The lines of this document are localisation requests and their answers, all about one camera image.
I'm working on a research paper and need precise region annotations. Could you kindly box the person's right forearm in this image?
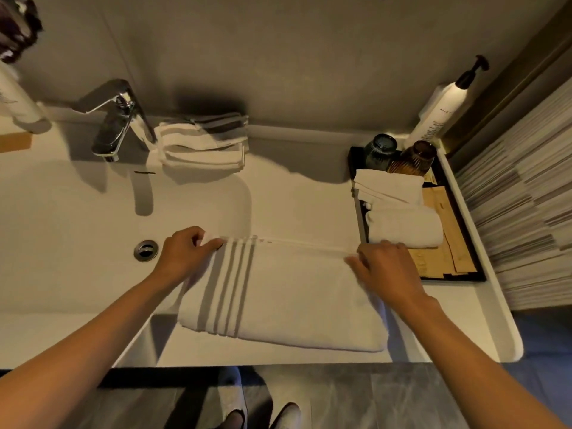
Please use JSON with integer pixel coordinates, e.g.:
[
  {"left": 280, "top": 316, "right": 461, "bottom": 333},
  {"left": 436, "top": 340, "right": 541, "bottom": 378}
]
[{"left": 402, "top": 295, "right": 568, "bottom": 429}]

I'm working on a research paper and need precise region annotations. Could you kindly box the white pump bottle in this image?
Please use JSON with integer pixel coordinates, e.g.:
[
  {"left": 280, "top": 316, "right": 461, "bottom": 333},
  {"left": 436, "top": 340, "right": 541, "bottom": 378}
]
[
  {"left": 0, "top": 61, "right": 52, "bottom": 134},
  {"left": 403, "top": 55, "right": 490, "bottom": 151}
]

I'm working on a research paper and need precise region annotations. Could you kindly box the chrome sink drain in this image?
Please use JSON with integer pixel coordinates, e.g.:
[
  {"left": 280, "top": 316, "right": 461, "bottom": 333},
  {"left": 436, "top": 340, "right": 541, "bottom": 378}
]
[{"left": 133, "top": 239, "right": 160, "bottom": 263}]

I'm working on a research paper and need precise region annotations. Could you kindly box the small plain white towel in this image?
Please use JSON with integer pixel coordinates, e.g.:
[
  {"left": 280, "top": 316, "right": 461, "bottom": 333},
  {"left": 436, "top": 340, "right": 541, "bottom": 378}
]
[{"left": 365, "top": 206, "right": 444, "bottom": 250}]

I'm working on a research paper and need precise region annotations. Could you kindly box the person's right hand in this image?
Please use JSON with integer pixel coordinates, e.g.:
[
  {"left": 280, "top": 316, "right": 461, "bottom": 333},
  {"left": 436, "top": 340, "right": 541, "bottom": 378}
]
[{"left": 344, "top": 240, "right": 433, "bottom": 316}]

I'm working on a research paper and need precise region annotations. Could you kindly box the amber ribbed glass cup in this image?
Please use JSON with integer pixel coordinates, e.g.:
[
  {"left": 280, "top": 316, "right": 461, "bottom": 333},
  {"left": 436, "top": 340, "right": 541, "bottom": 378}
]
[{"left": 387, "top": 139, "right": 437, "bottom": 178}]

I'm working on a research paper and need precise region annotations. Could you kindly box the dark patterned hanging garment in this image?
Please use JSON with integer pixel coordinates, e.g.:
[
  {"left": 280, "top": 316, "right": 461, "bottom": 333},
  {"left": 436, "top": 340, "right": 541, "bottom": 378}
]
[{"left": 0, "top": 0, "right": 43, "bottom": 64}]

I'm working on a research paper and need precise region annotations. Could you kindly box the person's left hand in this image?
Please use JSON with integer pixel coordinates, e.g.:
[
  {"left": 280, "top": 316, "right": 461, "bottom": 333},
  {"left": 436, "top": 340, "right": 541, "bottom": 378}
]
[{"left": 151, "top": 225, "right": 225, "bottom": 290}]

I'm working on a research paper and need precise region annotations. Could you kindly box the small tan soap packet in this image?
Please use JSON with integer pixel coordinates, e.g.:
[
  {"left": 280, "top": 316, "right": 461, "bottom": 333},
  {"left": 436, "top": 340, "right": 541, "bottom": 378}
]
[{"left": 0, "top": 132, "right": 33, "bottom": 154}]

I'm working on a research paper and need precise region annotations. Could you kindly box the person's left white shoe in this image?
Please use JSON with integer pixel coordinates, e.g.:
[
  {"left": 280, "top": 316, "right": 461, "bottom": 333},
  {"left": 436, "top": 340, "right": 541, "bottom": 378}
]
[{"left": 217, "top": 367, "right": 248, "bottom": 429}]

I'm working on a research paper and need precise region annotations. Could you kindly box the person's left forearm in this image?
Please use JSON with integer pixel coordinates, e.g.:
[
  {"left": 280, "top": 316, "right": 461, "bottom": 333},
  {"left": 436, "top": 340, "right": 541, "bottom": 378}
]
[{"left": 0, "top": 272, "right": 175, "bottom": 429}]

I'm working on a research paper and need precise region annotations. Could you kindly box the small striped white towel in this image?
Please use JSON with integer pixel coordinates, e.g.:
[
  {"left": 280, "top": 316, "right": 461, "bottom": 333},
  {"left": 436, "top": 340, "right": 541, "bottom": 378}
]
[{"left": 353, "top": 168, "right": 426, "bottom": 209}]

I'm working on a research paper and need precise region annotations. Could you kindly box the large striped white towel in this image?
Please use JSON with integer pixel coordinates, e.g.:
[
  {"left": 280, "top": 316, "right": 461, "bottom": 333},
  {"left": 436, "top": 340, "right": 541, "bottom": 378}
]
[{"left": 177, "top": 235, "right": 390, "bottom": 354}]

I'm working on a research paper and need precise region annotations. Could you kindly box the chrome faucet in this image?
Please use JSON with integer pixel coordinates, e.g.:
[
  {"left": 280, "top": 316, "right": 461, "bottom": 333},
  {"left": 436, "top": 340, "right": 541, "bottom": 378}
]
[{"left": 73, "top": 78, "right": 158, "bottom": 163}]

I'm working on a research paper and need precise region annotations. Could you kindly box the black tray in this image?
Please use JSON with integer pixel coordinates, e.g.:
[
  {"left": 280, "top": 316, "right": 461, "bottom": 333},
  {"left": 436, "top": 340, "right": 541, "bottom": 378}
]
[{"left": 348, "top": 145, "right": 487, "bottom": 284}]

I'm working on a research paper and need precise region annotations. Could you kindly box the person's right white shoe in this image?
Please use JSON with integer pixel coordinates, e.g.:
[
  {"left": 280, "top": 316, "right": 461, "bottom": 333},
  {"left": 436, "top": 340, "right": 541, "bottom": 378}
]
[{"left": 269, "top": 402, "right": 303, "bottom": 429}]

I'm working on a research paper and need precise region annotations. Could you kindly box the long kraft paper packet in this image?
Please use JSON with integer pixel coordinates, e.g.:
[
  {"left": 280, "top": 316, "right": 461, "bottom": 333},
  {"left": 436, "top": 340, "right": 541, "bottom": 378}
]
[
  {"left": 422, "top": 187, "right": 456, "bottom": 276},
  {"left": 440, "top": 188, "right": 477, "bottom": 275}
]

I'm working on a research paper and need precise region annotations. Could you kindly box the person's white shoe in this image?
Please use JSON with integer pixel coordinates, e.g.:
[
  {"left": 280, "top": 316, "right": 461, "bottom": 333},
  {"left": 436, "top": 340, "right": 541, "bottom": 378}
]
[
  {"left": 217, "top": 367, "right": 248, "bottom": 429},
  {"left": 269, "top": 402, "right": 303, "bottom": 429}
]

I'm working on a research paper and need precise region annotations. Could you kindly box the blue glass cup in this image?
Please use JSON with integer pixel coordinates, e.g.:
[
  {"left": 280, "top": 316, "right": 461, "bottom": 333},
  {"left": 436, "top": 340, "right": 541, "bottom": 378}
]
[{"left": 363, "top": 133, "right": 399, "bottom": 171}]

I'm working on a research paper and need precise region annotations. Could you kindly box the striped white hand towel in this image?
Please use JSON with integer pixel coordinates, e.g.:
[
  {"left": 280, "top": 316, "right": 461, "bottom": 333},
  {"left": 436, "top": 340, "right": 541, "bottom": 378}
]
[{"left": 153, "top": 112, "right": 250, "bottom": 172}]

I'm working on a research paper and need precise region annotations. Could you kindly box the square kraft paper packet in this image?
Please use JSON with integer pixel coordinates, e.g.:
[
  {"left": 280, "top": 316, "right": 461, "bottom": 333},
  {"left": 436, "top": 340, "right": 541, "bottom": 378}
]
[{"left": 409, "top": 247, "right": 456, "bottom": 278}]

